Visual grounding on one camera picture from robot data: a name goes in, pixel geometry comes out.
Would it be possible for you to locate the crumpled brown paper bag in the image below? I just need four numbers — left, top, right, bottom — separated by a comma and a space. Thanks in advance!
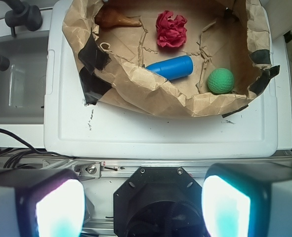
62, 0, 279, 118

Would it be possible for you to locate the blue plastic bottle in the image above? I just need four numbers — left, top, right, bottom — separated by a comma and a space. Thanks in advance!
145, 55, 194, 80

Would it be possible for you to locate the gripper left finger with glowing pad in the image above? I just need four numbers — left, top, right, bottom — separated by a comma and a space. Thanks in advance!
0, 169, 85, 237

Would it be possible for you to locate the black cable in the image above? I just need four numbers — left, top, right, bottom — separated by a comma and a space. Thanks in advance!
0, 125, 70, 158

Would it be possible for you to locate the brown cone-shaped object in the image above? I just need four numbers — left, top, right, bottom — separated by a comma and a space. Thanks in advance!
94, 7, 142, 28

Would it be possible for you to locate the clear plastic bin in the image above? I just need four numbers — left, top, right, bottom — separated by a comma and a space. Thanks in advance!
0, 31, 49, 124

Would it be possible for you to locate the green dimpled ball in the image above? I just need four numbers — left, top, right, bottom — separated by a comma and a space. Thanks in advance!
207, 68, 235, 94

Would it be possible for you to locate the crumpled red paper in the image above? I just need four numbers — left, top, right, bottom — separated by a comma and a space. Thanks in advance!
156, 10, 187, 48

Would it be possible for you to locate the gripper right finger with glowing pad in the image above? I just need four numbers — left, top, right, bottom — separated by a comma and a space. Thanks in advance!
202, 162, 292, 237

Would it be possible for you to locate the aluminium extrusion rail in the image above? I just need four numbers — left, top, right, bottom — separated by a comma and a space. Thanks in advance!
42, 156, 292, 179

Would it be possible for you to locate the black clamp knob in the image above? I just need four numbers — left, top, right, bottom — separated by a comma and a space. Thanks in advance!
5, 1, 42, 38

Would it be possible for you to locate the white plastic bin lid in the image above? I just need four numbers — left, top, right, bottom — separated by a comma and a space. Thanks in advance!
44, 0, 278, 160

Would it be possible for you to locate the black octagonal mount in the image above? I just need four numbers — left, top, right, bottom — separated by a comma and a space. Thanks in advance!
113, 167, 209, 237

